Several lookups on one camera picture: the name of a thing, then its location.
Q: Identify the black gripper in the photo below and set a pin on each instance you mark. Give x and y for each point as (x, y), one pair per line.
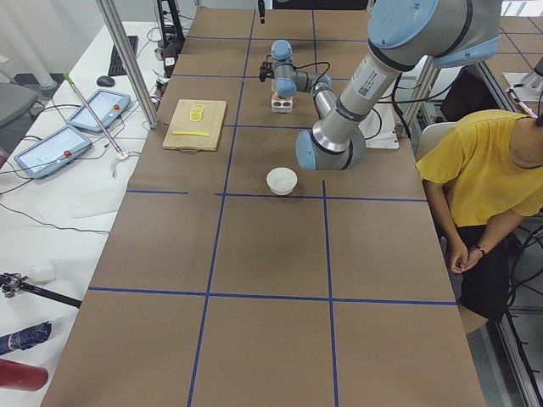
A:
(279, 88)

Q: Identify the clear plastic egg box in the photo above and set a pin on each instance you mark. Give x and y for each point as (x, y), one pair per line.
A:
(281, 105)

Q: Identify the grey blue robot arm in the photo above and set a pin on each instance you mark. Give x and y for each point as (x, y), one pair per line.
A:
(399, 34)

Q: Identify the white small box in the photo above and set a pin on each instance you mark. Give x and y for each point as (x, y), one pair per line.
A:
(43, 274)

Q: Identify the bamboo cutting board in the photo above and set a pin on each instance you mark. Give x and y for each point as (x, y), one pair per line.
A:
(212, 122)

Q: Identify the yellow plastic knife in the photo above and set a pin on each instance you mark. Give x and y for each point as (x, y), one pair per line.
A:
(191, 133)

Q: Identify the white bowl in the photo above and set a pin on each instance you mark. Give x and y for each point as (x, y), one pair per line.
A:
(281, 181)

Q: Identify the black computer mouse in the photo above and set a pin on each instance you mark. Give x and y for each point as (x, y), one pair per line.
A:
(105, 81)

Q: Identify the blue teach pendant far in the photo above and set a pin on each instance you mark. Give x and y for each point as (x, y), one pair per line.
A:
(106, 104)

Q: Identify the blue teach pendant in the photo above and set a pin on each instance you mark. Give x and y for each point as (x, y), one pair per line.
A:
(106, 104)
(53, 152)

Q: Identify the metal grabber stick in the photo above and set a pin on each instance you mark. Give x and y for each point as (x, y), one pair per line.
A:
(121, 154)

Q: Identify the blue teach pendant near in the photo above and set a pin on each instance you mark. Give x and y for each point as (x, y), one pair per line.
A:
(53, 152)

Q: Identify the person in yellow shirt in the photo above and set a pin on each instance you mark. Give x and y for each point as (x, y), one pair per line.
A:
(482, 180)

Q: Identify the grey office chair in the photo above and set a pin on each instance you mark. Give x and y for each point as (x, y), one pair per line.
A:
(16, 100)

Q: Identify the black tripod rod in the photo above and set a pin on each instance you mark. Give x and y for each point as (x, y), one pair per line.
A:
(14, 283)

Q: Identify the folded blue umbrella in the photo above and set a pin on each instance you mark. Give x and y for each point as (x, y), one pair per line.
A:
(26, 338)

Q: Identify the red cylinder bottle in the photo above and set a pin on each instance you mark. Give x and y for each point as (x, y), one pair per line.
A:
(23, 377)

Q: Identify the aluminium frame post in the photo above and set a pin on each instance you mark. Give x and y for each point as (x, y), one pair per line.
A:
(118, 34)

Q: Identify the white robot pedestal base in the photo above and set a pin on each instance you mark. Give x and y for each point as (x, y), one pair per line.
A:
(378, 128)

